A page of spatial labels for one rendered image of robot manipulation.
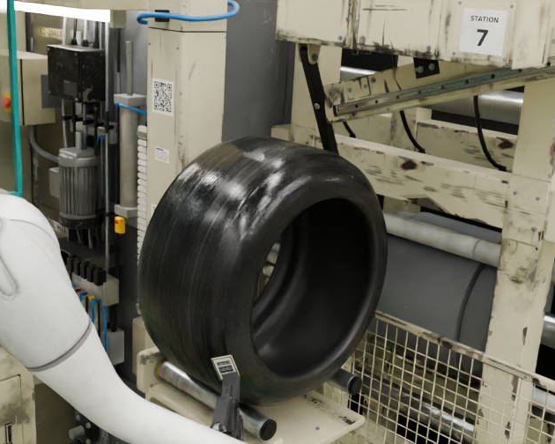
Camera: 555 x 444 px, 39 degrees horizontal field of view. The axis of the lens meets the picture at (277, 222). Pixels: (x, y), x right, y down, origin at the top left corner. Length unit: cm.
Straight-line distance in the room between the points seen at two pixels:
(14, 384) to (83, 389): 94
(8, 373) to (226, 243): 74
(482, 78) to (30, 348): 107
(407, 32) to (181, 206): 57
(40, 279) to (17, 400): 105
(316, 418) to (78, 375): 94
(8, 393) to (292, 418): 67
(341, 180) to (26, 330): 80
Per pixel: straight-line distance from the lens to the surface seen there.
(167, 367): 181
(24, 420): 204
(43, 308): 97
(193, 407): 176
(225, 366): 151
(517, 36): 150
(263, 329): 192
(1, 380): 197
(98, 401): 106
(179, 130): 172
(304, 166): 152
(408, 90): 178
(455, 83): 171
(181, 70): 170
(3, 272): 95
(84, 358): 102
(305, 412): 188
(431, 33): 158
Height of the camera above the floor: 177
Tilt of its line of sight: 17 degrees down
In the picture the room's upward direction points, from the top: 3 degrees clockwise
